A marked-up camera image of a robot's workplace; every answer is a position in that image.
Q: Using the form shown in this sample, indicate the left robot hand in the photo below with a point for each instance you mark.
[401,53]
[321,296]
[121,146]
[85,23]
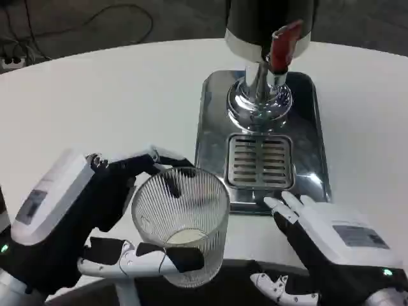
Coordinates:
[57,197]

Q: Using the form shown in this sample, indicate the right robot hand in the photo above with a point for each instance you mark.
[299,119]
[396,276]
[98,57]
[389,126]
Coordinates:
[331,229]

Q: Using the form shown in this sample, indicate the clear ribbed glass cup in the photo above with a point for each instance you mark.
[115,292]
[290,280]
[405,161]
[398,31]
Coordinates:
[191,210]

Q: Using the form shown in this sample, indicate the right silver robot forearm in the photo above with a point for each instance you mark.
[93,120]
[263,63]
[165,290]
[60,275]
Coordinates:
[392,298]

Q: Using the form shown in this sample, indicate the left silver robot forearm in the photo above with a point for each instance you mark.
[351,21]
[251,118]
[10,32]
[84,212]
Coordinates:
[12,291]

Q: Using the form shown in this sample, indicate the slotted steel drain grid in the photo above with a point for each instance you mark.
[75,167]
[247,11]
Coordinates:
[259,161]

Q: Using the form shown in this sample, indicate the steel drip tray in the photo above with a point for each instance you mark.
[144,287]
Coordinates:
[210,127]

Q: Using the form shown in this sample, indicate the black steel drink dispenser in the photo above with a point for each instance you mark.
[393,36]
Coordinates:
[252,32]

